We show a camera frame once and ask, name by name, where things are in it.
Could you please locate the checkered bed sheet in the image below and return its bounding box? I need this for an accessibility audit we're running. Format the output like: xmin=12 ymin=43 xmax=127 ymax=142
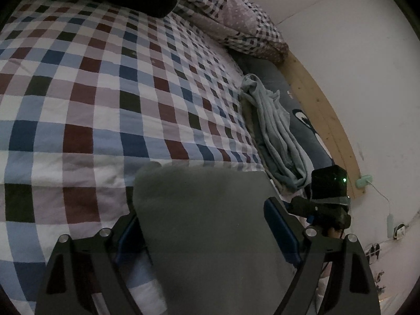
xmin=0 ymin=0 xmax=274 ymax=315

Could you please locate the checkered folded quilt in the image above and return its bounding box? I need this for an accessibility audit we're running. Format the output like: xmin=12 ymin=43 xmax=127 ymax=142
xmin=174 ymin=0 xmax=290 ymax=65

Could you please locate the grey cartoon body pillow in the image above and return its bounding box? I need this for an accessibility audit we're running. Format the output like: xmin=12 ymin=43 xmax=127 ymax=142
xmin=230 ymin=52 xmax=336 ymax=185

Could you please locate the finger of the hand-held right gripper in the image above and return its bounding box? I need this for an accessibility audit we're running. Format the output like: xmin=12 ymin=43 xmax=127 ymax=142
xmin=287 ymin=197 xmax=316 ymax=218

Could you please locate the dark green shirt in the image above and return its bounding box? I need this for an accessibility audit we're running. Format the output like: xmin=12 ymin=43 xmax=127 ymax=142
xmin=133 ymin=161 xmax=297 ymax=315

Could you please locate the green wall plug charger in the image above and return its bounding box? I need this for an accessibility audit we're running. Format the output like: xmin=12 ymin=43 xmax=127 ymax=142
xmin=367 ymin=182 xmax=395 ymax=237

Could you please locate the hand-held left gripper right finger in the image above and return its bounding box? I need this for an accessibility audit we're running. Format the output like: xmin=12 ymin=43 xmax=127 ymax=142
xmin=263 ymin=197 xmax=383 ymax=315

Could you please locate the light green garment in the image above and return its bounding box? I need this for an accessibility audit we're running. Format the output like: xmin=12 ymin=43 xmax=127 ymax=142
xmin=240 ymin=74 xmax=313 ymax=191

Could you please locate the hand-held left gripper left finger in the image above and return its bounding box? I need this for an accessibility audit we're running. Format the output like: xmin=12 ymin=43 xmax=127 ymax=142
xmin=35 ymin=215 xmax=147 ymax=315

